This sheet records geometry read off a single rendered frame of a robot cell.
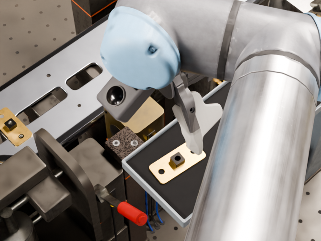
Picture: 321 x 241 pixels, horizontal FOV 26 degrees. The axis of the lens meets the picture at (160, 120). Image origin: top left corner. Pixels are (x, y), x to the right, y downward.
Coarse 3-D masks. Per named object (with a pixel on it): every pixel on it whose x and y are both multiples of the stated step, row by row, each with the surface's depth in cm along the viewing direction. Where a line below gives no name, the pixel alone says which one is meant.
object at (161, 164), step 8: (184, 144) 106; (176, 152) 106; (184, 152) 106; (160, 160) 105; (168, 160) 105; (184, 160) 104; (192, 160) 105; (200, 160) 105; (152, 168) 104; (160, 168) 104; (168, 168) 104; (176, 168) 104; (184, 168) 104; (160, 176) 103; (168, 176) 103
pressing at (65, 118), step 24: (96, 24) 141; (72, 48) 137; (96, 48) 137; (24, 72) 134; (48, 72) 134; (72, 72) 134; (0, 96) 131; (24, 96) 131; (72, 96) 131; (48, 120) 128; (72, 120) 128; (96, 120) 128; (0, 144) 125; (24, 144) 125
